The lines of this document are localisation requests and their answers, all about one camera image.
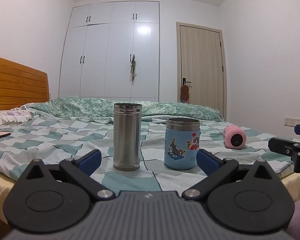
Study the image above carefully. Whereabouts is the white wall socket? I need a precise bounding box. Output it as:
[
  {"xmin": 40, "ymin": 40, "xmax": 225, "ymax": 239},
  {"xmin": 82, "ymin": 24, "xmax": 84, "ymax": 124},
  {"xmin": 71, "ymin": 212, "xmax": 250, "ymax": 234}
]
[{"xmin": 284, "ymin": 117, "xmax": 300, "ymax": 127}]

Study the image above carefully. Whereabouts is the brown hanging pouch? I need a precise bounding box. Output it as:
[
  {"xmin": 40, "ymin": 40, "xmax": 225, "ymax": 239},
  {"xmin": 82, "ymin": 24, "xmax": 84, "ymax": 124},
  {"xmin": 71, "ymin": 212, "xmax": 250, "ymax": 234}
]
[{"xmin": 180, "ymin": 84, "xmax": 190, "ymax": 101}]

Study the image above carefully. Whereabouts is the tall stainless steel cup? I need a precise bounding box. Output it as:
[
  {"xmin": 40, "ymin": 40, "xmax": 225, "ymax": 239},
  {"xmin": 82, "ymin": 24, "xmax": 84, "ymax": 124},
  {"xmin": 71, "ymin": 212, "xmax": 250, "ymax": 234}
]
[{"xmin": 113, "ymin": 102, "xmax": 142, "ymax": 171}]

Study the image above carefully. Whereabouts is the floral ruffled pillow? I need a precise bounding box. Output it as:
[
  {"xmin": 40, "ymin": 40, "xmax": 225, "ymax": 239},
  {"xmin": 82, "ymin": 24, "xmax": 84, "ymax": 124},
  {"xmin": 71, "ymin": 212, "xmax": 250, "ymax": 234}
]
[{"xmin": 0, "ymin": 102, "xmax": 34, "ymax": 128}]

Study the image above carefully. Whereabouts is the blue cartoon sticker cup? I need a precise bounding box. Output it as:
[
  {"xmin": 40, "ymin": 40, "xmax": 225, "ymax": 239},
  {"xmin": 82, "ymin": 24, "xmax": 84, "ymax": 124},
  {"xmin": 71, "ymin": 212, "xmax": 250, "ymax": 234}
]
[{"xmin": 164, "ymin": 117, "xmax": 201, "ymax": 170}]

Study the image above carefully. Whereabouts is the wooden headboard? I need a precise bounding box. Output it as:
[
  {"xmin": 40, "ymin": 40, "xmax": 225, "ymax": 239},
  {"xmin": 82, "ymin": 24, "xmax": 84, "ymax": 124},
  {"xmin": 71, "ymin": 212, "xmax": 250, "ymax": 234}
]
[{"xmin": 0, "ymin": 54, "xmax": 50, "ymax": 111}]

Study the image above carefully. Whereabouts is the green floral quilt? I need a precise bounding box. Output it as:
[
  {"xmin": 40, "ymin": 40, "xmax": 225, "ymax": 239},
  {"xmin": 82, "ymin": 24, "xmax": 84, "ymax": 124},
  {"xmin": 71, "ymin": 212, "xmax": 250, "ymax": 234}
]
[{"xmin": 27, "ymin": 97, "xmax": 223, "ymax": 125}]

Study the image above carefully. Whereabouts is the beige wooden door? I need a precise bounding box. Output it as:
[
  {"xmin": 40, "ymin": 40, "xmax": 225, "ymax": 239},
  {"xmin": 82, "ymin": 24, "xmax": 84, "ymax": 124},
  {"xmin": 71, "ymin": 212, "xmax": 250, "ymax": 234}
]
[{"xmin": 176, "ymin": 21, "xmax": 228, "ymax": 121}]

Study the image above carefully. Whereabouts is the white wardrobe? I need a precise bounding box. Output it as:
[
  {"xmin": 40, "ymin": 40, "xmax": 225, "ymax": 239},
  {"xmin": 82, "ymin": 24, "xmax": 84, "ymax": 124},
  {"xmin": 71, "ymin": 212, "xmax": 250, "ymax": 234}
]
[{"xmin": 58, "ymin": 1, "xmax": 161, "ymax": 103}]

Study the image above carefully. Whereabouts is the pink cup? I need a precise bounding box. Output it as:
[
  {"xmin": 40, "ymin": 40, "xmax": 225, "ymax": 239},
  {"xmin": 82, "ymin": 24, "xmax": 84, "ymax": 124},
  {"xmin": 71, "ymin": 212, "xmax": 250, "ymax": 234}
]
[{"xmin": 223, "ymin": 125, "xmax": 247, "ymax": 149}]

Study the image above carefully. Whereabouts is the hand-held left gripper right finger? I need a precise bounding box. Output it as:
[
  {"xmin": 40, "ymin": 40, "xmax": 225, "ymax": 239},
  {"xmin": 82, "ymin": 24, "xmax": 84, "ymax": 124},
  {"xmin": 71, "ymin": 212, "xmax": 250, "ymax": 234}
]
[{"xmin": 182, "ymin": 149, "xmax": 281, "ymax": 202}]

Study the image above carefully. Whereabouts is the hanging tassel ornament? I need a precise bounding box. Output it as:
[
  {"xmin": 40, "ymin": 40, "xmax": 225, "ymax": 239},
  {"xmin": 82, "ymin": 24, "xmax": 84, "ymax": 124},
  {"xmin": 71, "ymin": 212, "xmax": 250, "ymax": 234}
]
[{"xmin": 129, "ymin": 58, "xmax": 137, "ymax": 82}]

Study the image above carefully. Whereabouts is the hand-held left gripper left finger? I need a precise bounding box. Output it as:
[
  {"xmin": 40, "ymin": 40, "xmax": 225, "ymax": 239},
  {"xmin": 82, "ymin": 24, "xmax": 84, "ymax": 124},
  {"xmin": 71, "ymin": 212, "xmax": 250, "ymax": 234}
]
[{"xmin": 17, "ymin": 149, "xmax": 116, "ymax": 202}]

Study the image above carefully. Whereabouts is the checkered bed sheet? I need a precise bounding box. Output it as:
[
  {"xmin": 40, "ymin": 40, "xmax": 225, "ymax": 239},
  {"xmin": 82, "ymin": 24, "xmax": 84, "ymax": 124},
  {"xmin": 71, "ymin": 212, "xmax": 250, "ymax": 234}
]
[{"xmin": 0, "ymin": 114, "xmax": 300, "ymax": 183}]

